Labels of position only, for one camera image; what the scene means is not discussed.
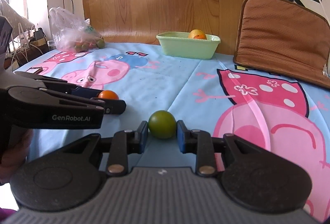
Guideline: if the white dotted cloth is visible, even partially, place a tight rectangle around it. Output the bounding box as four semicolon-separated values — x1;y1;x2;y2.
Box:
0;0;35;33

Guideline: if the brown cushion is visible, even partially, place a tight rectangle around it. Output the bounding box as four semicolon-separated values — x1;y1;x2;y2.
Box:
233;0;330;89

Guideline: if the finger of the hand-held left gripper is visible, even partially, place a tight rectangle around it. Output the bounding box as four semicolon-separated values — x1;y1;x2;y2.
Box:
39;87;126;114
14;71;104;98

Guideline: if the person's left hand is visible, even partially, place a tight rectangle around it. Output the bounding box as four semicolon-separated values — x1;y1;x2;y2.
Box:
0;130;34;184

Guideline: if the purple cloth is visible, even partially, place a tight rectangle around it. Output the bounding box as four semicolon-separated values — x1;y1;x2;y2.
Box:
0;207;17;224

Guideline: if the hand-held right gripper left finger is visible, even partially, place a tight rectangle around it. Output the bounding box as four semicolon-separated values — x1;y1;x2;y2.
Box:
55;121;149;177

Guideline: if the orange tomato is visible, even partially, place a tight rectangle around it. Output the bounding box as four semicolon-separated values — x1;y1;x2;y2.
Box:
98;90;119;101

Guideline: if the cartoon pig printed cloth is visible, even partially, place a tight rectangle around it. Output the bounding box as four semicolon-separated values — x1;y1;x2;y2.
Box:
12;41;330;224

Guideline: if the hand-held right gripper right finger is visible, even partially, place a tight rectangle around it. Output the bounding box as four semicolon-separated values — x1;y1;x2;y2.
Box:
177;120;270;175

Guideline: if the tangle of white cables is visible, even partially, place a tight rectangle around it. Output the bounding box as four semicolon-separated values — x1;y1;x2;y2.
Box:
5;24;48;67

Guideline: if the clear plastic bag of fruit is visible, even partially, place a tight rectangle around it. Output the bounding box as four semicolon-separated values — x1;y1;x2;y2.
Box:
48;7;106;53

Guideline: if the pale green bowl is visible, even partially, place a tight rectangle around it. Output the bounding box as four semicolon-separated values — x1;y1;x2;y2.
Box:
156;31;221;60

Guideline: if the smartphone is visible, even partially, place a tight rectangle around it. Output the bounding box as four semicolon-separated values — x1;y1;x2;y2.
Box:
26;66;43;75

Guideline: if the large yellow grapefruit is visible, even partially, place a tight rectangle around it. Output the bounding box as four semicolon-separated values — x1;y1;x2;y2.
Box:
188;29;207;40

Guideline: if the round green fruit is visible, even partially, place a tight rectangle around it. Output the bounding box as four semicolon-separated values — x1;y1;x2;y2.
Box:
148;110;177;139

